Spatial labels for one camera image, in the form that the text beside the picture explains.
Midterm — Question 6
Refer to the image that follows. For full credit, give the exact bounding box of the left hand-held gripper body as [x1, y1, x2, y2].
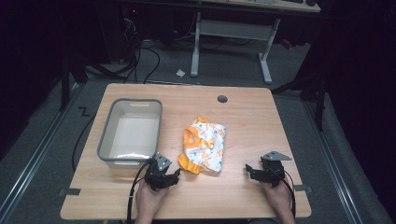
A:
[144, 151, 173, 191]

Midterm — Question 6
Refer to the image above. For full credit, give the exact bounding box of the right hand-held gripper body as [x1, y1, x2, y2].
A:
[259, 150, 293, 189]

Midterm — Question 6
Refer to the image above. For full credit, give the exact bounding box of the person's left hand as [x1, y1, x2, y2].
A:
[134, 179, 170, 218]

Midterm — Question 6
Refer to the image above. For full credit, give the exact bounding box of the person's right hand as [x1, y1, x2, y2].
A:
[260, 180, 294, 218]

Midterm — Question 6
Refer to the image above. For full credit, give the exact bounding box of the grey tape strip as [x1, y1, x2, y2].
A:
[58, 188, 82, 197]
[293, 184, 314, 193]

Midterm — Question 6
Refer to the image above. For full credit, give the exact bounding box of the orange and white patterned garment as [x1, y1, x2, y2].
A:
[177, 117, 228, 175]

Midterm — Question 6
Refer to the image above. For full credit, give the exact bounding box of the grey plastic bin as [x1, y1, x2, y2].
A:
[96, 98, 163, 171]

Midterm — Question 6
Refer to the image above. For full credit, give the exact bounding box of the black metal stand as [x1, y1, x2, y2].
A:
[58, 54, 90, 112]
[271, 69, 330, 133]

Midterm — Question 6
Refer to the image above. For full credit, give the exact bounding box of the white-framed desk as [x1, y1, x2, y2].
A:
[174, 0, 322, 85]

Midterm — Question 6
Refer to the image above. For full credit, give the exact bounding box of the dark computer tower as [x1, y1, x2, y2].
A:
[95, 4, 139, 64]

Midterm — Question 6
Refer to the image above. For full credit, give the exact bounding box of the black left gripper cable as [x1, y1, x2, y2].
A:
[125, 158, 154, 224]

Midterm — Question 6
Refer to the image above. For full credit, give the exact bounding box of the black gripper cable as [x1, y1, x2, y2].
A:
[125, 158, 154, 224]
[280, 169, 297, 218]

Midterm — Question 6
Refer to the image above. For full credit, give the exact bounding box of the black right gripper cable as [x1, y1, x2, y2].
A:
[280, 169, 297, 218]

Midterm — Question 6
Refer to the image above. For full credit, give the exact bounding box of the metal floor rail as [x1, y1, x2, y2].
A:
[302, 100, 364, 224]
[0, 83, 82, 217]

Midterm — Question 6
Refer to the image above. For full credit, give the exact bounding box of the thin black floor cable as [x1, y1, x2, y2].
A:
[71, 113, 97, 173]

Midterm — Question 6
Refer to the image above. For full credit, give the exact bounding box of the bundle of black floor cables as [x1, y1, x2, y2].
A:
[120, 17, 162, 85]

